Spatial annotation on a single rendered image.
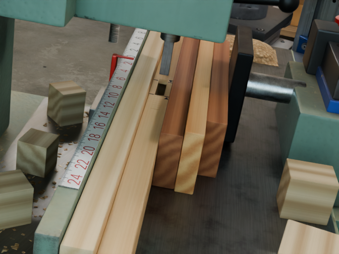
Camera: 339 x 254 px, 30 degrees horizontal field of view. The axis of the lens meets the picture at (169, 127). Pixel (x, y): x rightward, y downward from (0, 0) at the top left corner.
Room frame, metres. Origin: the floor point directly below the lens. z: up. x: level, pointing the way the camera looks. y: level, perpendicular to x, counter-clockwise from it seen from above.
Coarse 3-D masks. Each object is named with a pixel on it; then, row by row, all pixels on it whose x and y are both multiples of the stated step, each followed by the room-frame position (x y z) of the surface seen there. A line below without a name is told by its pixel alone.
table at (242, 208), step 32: (256, 64) 0.79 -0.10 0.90; (256, 128) 0.59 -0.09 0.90; (224, 160) 0.51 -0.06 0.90; (256, 160) 0.52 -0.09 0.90; (160, 192) 0.44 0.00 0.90; (224, 192) 0.46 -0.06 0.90; (256, 192) 0.46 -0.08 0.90; (160, 224) 0.39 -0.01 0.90; (192, 224) 0.40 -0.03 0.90; (224, 224) 0.41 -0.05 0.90; (256, 224) 0.42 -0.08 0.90
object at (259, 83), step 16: (240, 32) 0.60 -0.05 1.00; (240, 48) 0.55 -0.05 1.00; (240, 64) 0.54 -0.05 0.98; (240, 80) 0.54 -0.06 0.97; (256, 80) 0.57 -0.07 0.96; (272, 80) 0.58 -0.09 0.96; (288, 80) 0.58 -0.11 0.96; (240, 96) 0.54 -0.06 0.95; (256, 96) 0.57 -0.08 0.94; (272, 96) 0.57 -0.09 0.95; (288, 96) 0.57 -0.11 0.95; (240, 112) 0.54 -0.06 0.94
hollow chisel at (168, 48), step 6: (168, 42) 0.57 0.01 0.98; (174, 42) 0.58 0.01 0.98; (168, 48) 0.57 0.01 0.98; (162, 54) 0.57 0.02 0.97; (168, 54) 0.57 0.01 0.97; (162, 60) 0.57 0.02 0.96; (168, 60) 0.57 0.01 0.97; (162, 66) 0.57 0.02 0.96; (168, 66) 0.57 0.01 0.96; (162, 72) 0.57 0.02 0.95; (168, 72) 0.57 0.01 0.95
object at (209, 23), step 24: (96, 0) 0.54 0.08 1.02; (120, 0) 0.54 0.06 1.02; (144, 0) 0.54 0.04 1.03; (168, 0) 0.54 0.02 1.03; (192, 0) 0.54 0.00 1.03; (216, 0) 0.54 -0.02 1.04; (120, 24) 0.54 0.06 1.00; (144, 24) 0.54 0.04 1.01; (168, 24) 0.54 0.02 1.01; (192, 24) 0.54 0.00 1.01; (216, 24) 0.54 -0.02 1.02
